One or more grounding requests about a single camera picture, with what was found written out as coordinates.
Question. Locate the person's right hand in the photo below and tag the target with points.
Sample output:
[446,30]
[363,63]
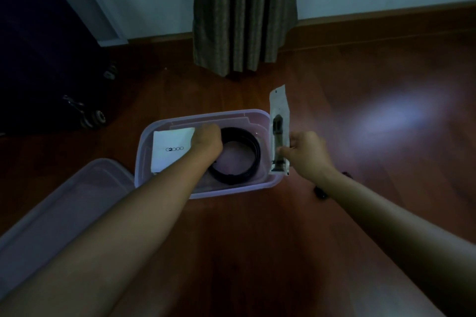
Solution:
[308,155]

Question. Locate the person's left hand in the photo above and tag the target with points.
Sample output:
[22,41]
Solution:
[206,140]

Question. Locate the person's left fingers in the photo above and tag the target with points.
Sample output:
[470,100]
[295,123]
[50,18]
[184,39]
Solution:
[212,128]

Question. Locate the person's right thumb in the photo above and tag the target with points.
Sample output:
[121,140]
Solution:
[287,150]

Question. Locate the black belt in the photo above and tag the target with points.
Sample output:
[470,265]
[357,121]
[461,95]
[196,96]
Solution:
[256,149]

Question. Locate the clear packet with black buckle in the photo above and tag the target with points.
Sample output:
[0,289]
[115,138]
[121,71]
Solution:
[279,120]

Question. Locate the person's left forearm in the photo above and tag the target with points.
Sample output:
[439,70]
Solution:
[111,231]

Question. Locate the person's right forearm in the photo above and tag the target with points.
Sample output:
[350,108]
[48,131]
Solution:
[394,227]

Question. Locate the white paper card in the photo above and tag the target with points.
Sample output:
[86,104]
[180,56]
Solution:
[171,149]

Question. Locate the small black object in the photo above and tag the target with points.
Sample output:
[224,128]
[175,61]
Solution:
[320,192]

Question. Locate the clear plastic storage box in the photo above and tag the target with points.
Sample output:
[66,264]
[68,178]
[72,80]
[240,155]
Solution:
[238,190]

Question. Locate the grey-green curtain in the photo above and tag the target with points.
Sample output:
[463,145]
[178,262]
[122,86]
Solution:
[243,12]

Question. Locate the clear plastic box lid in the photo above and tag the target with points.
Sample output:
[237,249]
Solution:
[59,212]

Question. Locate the dark wheeled suitcase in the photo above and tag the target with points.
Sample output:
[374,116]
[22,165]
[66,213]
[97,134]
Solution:
[41,60]

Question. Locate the white door frame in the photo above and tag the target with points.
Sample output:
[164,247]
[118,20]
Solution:
[93,1]

